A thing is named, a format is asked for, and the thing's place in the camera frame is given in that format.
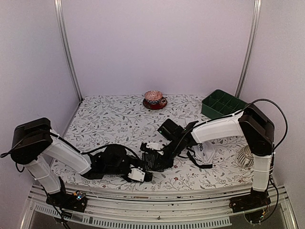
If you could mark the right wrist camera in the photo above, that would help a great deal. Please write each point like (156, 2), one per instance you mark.
(147, 147)

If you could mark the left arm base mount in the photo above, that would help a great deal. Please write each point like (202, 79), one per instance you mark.
(75, 202)

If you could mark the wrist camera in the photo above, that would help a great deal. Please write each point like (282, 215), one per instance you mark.
(140, 175)
(147, 147)

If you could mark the white black-trimmed underwear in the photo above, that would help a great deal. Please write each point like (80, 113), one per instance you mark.
(201, 155)

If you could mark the navy striped underwear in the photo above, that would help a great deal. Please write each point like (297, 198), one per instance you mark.
(156, 162)

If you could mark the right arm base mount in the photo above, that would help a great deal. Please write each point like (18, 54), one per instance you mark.
(255, 199)

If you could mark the front aluminium rail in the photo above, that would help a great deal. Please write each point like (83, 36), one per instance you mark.
(190, 209)

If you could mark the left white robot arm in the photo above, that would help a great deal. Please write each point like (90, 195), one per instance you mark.
(33, 140)

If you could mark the right aluminium frame post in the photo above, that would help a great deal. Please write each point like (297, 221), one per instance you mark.
(250, 46)

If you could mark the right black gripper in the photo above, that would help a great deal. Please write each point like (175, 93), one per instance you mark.
(170, 162)

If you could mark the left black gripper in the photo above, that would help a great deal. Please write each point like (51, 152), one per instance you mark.
(136, 162)

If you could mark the red patterned bowl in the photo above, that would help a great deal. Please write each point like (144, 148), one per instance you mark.
(153, 96)

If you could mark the left aluminium frame post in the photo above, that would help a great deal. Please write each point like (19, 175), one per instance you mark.
(66, 48)

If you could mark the floral tablecloth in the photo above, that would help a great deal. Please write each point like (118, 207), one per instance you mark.
(122, 119)

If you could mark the dark red saucer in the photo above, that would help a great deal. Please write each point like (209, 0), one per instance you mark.
(155, 105)

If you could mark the aluminium frame post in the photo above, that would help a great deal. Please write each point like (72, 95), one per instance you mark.
(66, 48)
(250, 46)

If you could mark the green divided organizer tray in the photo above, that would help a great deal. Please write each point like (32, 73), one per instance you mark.
(220, 103)

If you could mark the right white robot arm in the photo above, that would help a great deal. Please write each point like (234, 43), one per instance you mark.
(249, 122)

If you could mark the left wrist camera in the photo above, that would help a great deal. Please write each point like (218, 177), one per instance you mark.
(140, 175)

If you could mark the striped glass mug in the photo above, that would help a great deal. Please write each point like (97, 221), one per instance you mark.
(245, 157)

